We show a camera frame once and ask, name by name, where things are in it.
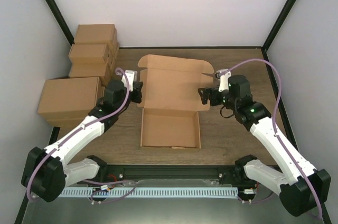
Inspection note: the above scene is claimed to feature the right black frame post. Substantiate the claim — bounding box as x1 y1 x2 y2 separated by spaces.
262 0 297 51

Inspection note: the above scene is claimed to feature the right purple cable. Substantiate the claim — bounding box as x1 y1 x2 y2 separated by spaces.
219 58 324 220

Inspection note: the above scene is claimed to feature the large front cardboard box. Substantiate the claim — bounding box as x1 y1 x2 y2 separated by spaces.
37 77 102 120

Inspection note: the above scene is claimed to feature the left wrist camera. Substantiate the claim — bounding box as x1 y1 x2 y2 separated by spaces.
121 70 137 86

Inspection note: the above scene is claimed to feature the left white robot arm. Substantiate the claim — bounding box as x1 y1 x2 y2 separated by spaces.
21 78 143 202

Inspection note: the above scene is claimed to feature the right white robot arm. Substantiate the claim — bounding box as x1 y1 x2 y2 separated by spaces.
198 75 331 217

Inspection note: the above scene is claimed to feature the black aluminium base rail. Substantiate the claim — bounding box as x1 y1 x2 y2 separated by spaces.
89 164 265 182

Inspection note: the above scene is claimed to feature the light blue slotted cable duct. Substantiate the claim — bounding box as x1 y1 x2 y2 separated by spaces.
59 187 238 199

